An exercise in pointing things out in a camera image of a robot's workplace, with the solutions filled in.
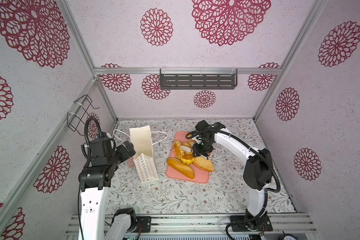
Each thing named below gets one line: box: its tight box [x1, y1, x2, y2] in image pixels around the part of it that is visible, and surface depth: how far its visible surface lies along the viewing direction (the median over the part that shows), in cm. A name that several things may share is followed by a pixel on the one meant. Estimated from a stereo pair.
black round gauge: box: [277, 231, 298, 240], surface depth 69 cm
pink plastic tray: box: [166, 131, 210, 184], surface depth 92 cm
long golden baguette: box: [166, 157, 195, 179], surface depth 91 cm
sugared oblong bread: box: [173, 140, 184, 160], surface depth 99 cm
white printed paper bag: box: [129, 125, 160, 184], surface depth 81 cm
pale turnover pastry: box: [192, 156, 215, 172], surface depth 92 cm
